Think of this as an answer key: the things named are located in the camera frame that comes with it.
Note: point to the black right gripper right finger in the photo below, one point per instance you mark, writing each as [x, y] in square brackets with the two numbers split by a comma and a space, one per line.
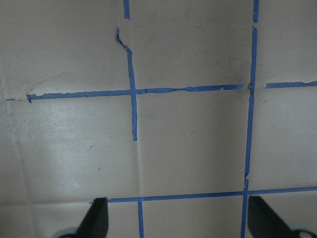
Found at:
[263, 222]

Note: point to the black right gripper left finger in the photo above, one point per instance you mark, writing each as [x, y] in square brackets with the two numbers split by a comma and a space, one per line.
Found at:
[95, 224]

